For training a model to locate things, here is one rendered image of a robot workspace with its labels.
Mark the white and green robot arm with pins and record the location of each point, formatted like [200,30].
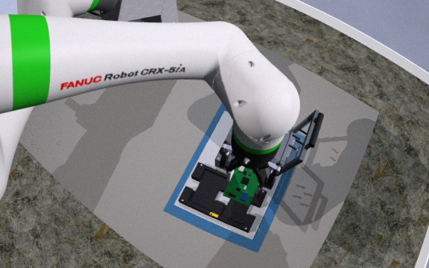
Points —
[47,55]

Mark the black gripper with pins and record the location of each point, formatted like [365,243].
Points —
[259,171]

